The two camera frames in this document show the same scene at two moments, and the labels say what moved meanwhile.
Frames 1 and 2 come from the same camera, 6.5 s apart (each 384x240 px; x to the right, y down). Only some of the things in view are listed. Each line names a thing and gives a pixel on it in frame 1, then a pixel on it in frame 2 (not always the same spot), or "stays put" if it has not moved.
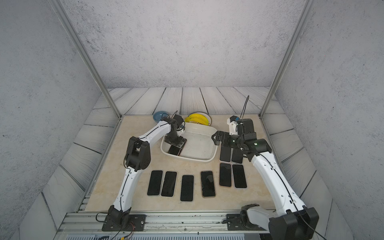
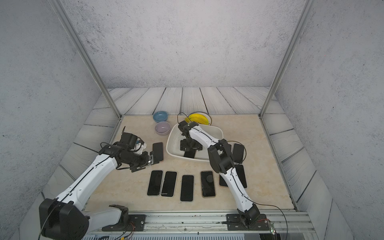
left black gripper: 181,143 → 146,161
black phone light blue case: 155,183 stays put
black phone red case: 174,150 → 157,149
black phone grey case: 239,176 stays put
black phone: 237,155 stays put
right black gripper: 220,134 → 183,145
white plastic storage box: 190,142 stays put
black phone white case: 169,184 stays put
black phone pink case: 208,184 stays put
